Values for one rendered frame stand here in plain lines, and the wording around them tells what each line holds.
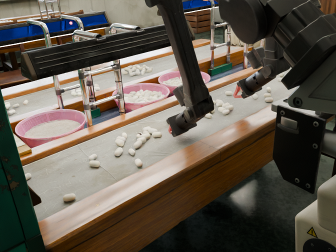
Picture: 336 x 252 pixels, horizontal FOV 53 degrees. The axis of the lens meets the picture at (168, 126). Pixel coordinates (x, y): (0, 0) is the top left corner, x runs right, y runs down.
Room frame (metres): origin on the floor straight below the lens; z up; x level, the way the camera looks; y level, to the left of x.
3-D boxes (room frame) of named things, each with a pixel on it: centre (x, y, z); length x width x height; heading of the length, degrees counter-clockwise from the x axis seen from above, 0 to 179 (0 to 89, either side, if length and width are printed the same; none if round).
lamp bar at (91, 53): (1.10, 0.14, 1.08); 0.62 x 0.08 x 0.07; 130
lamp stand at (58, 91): (1.47, 0.45, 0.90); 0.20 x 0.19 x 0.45; 130
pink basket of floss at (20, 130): (1.21, 0.45, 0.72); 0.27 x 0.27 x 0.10
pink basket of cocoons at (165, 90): (1.49, 0.12, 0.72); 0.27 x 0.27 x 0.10
